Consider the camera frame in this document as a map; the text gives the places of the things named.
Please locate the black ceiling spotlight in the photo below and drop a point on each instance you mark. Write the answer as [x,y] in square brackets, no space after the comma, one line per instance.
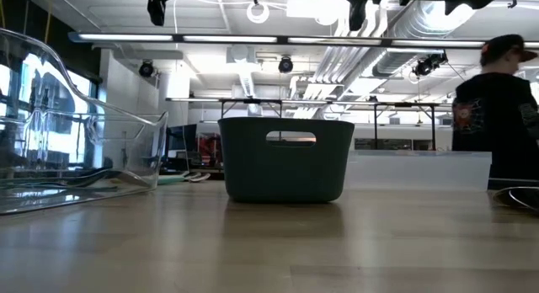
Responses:
[146,69]
[285,65]
[429,63]

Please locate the long linear ceiling light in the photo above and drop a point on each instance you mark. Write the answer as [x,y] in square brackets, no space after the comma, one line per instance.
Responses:
[231,38]

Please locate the black computer monitor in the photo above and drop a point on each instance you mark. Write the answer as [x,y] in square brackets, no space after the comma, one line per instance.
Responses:
[185,137]

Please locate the person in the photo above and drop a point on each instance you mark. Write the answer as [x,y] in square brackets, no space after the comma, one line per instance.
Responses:
[492,116]

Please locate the translucent white plastic container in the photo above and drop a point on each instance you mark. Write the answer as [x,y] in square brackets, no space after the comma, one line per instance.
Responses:
[421,171]

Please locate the dark teal plastic bin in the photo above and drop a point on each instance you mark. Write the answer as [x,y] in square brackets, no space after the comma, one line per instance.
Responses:
[252,171]

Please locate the clear plastic tray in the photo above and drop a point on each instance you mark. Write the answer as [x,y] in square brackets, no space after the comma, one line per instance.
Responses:
[84,196]

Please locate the silver ventilation duct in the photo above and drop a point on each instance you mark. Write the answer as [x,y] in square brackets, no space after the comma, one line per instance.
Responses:
[421,21]

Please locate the black metal frame stand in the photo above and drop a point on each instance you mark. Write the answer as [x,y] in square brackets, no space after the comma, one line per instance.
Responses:
[433,129]
[252,100]

